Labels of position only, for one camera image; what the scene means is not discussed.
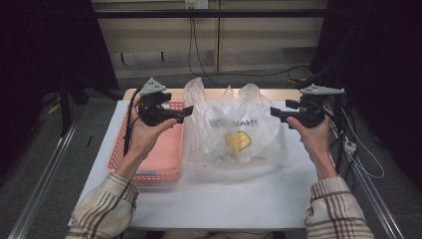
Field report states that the white wall socket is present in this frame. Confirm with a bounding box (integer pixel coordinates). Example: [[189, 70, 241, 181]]
[[184, 0, 210, 10]]

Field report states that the white floor cable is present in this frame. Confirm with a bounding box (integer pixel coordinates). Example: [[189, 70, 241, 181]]
[[340, 109, 386, 180]]

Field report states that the white power strip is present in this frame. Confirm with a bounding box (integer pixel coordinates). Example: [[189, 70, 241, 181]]
[[343, 140, 358, 154]]

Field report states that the clear plastic bag yellow face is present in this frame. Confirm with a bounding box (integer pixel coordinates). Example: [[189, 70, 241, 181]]
[[180, 77, 289, 168]]

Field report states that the black metal stand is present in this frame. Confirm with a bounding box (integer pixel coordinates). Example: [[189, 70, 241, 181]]
[[57, 74, 90, 137]]

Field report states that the wooden table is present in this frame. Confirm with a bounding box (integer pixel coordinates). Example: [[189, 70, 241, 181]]
[[122, 88, 306, 104]]

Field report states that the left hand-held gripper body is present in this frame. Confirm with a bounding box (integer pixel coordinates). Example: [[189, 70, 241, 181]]
[[136, 77, 174, 127]]

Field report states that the aluminium floor rail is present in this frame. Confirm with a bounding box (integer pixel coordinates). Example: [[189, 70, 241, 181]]
[[318, 102, 405, 239], [7, 121, 81, 239]]

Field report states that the person's left hand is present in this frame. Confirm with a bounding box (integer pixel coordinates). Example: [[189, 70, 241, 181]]
[[126, 95, 179, 161]]

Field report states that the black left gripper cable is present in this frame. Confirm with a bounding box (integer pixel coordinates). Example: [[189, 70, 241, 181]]
[[122, 87, 143, 157]]

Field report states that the white table cover sheet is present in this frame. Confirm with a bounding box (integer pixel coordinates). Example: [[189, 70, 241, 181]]
[[68, 100, 332, 231]]

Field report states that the pink perforated plastic basket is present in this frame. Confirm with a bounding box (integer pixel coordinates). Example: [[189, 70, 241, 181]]
[[105, 100, 186, 184]]

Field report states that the person's right hand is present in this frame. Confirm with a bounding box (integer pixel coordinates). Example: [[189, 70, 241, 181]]
[[286, 111, 333, 164]]

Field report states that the black hanging wall cable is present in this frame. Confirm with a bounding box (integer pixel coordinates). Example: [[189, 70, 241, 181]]
[[187, 16, 312, 88]]

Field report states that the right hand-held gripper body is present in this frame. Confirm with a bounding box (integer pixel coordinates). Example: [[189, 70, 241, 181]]
[[298, 84, 346, 129]]

